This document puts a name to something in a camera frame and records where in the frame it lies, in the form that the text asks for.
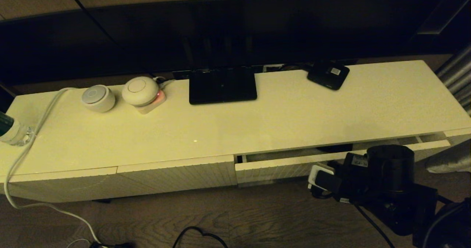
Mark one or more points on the white sheer curtain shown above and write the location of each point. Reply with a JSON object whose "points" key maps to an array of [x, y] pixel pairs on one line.
{"points": [[450, 159]]}

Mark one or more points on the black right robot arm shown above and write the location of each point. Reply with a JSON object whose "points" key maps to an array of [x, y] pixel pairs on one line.
{"points": [[390, 167]]}

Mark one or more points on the grey pleated curtain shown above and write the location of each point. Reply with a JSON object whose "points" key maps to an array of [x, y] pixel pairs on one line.
{"points": [[458, 78]]}

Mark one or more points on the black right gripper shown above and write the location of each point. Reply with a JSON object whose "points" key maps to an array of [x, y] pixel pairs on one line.
{"points": [[357, 181]]}

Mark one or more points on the white ribbed cabinet front panel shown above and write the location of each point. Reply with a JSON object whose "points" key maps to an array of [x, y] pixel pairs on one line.
{"points": [[460, 135], [176, 176], [59, 187]]}

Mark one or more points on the white power strip red light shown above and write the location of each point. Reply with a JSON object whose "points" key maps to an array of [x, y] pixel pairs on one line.
{"points": [[152, 106]]}

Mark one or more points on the white dome shaped device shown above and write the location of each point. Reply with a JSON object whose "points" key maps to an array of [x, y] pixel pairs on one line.
{"points": [[140, 90]]}

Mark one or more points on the black set-top box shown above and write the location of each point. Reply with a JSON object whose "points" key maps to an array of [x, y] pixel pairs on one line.
{"points": [[327, 77]]}

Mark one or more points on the clear plastic water bottle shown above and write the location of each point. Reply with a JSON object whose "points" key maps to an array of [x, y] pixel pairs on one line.
{"points": [[13, 132]]}

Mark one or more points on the white fluted cabinet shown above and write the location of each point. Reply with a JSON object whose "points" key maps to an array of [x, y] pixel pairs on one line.
{"points": [[220, 123]]}

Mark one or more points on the black umbrella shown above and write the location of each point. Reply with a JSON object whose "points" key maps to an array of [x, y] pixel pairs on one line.
{"points": [[335, 148]]}

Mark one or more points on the black television base plate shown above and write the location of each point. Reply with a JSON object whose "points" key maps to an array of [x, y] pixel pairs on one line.
{"points": [[222, 88]]}

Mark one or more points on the white round speaker grey top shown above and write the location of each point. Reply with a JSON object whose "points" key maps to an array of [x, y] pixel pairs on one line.
{"points": [[98, 99]]}

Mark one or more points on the black flat television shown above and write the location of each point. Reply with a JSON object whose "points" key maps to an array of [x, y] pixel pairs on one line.
{"points": [[220, 31]]}

